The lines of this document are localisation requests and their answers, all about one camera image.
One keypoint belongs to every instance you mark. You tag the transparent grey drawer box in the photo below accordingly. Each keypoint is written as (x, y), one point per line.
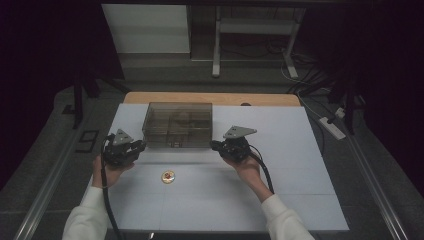
(178, 125)

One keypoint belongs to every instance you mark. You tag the person's left hand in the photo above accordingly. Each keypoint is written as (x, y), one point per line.
(111, 175)

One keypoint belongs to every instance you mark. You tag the white plug adapter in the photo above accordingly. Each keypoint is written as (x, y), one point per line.
(340, 112)

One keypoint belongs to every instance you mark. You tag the wooden table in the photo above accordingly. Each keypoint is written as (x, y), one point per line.
(213, 98)

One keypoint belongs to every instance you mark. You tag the person's right hand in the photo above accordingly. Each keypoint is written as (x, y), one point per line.
(248, 173)

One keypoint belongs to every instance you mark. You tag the white power strip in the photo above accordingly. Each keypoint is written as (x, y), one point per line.
(332, 128)

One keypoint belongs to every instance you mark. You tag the round gold red badge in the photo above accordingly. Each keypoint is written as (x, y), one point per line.
(168, 177)

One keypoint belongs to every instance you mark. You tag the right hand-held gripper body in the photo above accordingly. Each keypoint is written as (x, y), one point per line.
(235, 148)

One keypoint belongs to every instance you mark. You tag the white metal desk frame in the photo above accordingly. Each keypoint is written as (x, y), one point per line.
(216, 43)

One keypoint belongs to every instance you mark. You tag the white table mat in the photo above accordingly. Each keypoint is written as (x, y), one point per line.
(206, 206)

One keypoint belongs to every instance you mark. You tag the black tripod stand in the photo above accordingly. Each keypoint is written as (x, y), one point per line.
(349, 106)
(78, 103)

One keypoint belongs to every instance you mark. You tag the white cabinet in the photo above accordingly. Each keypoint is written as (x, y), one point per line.
(146, 30)

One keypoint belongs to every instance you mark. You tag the aluminium rail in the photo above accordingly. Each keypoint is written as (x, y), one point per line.
(376, 186)
(43, 203)

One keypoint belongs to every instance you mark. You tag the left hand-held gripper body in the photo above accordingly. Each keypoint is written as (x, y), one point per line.
(118, 153)

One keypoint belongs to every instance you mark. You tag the black floor socket frame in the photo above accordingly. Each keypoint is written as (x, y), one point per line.
(87, 141)

